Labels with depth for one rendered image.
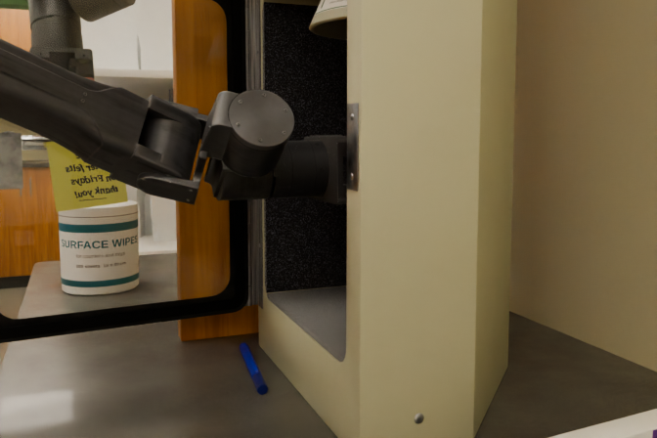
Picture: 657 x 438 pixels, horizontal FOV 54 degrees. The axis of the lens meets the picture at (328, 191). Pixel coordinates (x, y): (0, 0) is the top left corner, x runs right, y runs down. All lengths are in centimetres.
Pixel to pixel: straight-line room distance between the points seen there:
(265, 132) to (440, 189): 15
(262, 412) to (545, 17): 68
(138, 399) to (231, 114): 32
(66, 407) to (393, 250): 37
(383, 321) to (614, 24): 53
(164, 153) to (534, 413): 43
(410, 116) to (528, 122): 52
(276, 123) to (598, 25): 52
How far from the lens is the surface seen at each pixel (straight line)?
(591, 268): 94
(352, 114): 52
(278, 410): 67
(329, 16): 63
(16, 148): 73
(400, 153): 53
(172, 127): 62
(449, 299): 57
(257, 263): 83
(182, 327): 88
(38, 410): 73
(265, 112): 56
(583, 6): 97
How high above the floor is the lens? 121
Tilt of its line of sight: 5 degrees down
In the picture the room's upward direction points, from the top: straight up
